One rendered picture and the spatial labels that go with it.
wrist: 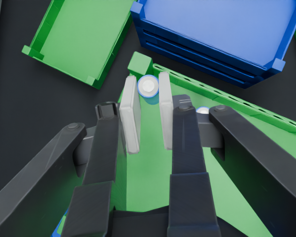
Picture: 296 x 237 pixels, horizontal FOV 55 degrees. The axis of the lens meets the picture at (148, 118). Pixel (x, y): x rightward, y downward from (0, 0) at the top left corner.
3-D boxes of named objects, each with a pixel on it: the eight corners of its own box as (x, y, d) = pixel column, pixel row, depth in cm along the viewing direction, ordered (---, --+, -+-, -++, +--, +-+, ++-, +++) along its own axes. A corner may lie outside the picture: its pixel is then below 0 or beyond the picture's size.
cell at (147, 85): (165, 90, 28) (164, 79, 21) (157, 107, 28) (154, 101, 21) (148, 83, 28) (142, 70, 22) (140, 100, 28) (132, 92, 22)
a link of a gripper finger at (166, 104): (159, 103, 16) (172, 102, 15) (158, 72, 22) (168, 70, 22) (165, 151, 17) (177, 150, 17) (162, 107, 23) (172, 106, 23)
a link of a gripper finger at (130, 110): (139, 154, 17) (127, 155, 17) (141, 110, 23) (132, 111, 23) (132, 106, 16) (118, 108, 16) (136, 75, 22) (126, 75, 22)
